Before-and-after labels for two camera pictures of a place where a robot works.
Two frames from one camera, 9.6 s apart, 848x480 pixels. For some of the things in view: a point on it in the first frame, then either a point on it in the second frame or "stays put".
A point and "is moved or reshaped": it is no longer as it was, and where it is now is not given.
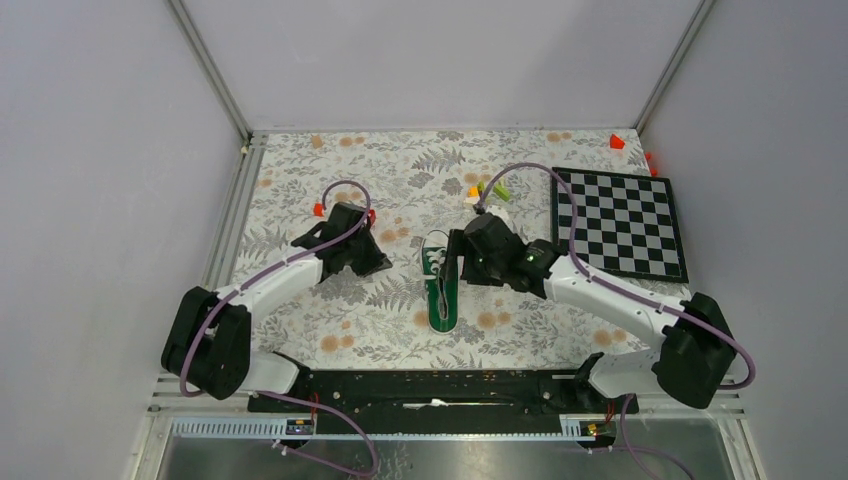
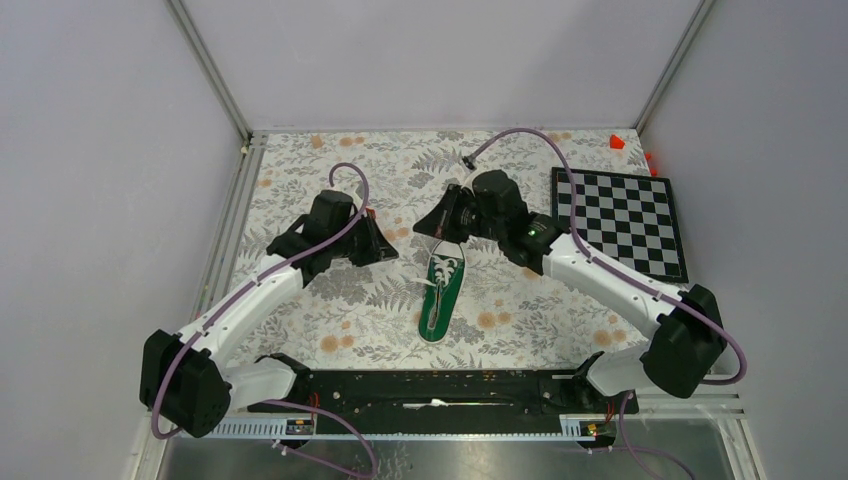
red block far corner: [616, 142] stays put
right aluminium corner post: [672, 66] stays put
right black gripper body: [481, 270] to [461, 218]
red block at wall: [654, 170] stays put
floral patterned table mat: [415, 182] stays put
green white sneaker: [443, 309] is moved or reshaped
